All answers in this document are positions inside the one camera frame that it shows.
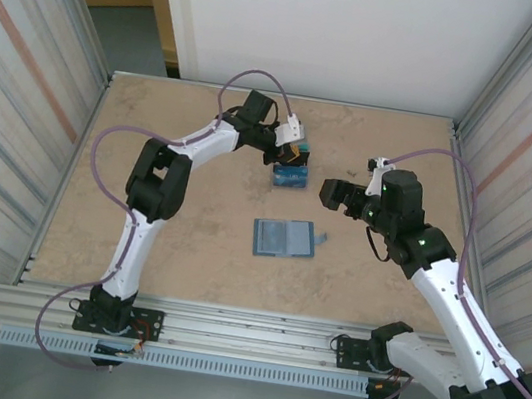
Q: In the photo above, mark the teal credit card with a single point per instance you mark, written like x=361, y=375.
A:
x=305, y=145

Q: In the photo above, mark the blue credit card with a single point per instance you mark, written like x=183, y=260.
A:
x=292, y=177

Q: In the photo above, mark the blue card holder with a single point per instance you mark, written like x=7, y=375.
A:
x=282, y=237

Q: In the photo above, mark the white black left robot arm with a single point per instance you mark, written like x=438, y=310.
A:
x=156, y=187

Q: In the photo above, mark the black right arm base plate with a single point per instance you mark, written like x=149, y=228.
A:
x=350, y=352

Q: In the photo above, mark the aluminium mounting rail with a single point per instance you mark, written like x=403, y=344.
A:
x=250, y=331

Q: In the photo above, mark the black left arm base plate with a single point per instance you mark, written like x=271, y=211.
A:
x=147, y=325

